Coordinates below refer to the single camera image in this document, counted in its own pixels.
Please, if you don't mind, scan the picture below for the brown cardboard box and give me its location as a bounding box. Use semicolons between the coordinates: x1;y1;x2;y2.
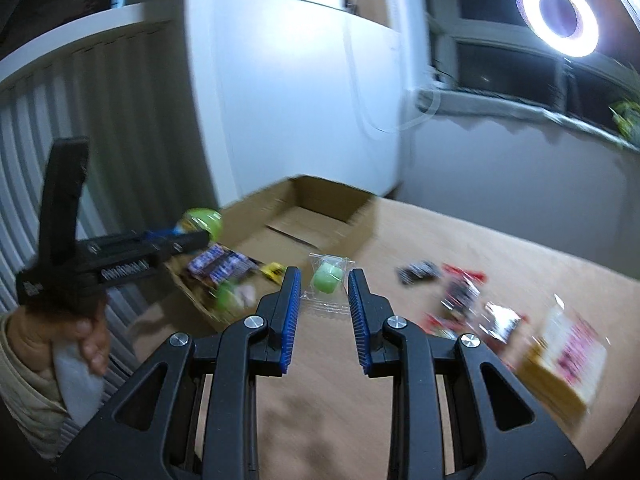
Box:
165;176;376;332

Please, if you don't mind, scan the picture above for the black white candy wrapper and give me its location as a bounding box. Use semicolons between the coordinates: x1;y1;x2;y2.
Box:
396;260;442;285

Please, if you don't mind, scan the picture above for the clear red snack packet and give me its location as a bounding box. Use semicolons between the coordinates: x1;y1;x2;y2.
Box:
420;314;460;340

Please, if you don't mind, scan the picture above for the potted spider plant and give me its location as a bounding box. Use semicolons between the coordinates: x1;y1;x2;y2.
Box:
610;100;640;146

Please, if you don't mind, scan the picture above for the white hanging cable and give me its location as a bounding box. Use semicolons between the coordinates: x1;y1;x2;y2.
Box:
344;0;444;137

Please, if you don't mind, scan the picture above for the snickers bar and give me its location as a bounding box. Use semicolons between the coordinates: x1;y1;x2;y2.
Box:
186;244;254;286

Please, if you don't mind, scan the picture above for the person left hand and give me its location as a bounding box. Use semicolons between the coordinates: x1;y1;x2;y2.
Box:
6;294;111;376

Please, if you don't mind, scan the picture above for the red black snack packet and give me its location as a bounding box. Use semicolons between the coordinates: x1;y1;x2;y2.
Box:
442;264;487;320

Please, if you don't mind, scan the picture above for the sliced bread loaf bag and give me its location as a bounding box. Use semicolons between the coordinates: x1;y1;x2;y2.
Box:
516;296;608;428

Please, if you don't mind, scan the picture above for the white refrigerator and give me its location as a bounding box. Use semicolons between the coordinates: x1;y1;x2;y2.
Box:
184;0;431;205

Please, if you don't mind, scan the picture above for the green round snack pack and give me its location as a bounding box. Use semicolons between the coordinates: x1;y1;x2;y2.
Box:
175;208;222;243

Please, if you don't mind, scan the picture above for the pink white snack bar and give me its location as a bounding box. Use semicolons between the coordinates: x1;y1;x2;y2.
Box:
234;284;257;310

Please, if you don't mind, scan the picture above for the green mochi clear wrapper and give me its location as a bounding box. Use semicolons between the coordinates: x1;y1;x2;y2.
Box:
302;252;355;318

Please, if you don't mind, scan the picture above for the bright ring light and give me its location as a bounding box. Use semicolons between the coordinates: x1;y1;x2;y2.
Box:
515;0;600;58

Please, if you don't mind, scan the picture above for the green snack packet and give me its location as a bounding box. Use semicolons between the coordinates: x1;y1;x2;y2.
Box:
215;282;240;313

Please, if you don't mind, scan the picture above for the black light tripod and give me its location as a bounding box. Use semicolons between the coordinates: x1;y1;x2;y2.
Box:
552;56;582;117

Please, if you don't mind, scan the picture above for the grey window sill cover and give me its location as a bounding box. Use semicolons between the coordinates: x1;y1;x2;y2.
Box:
411;89;639;153

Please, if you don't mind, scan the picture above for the yellow snack packet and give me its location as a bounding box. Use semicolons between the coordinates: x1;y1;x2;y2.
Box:
260;262;286;285

